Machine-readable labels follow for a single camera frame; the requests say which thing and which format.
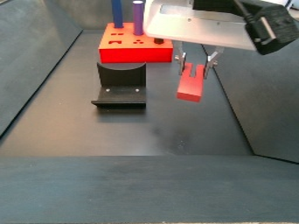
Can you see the purple cylinder peg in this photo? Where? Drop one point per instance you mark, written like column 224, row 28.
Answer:
column 138, row 17

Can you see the red double-square forked block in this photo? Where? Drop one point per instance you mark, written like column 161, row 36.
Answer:
column 190, row 83

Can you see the tall blue square peg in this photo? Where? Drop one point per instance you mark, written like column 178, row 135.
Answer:
column 117, row 13

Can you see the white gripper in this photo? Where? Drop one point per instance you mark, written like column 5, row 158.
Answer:
column 170, row 19

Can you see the red foam peg board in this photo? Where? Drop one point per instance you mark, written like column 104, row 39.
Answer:
column 121, row 47

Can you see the black curved stand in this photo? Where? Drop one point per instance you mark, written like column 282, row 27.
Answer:
column 121, row 87

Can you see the brown hexagonal peg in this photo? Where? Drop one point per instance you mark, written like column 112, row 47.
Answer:
column 158, row 41

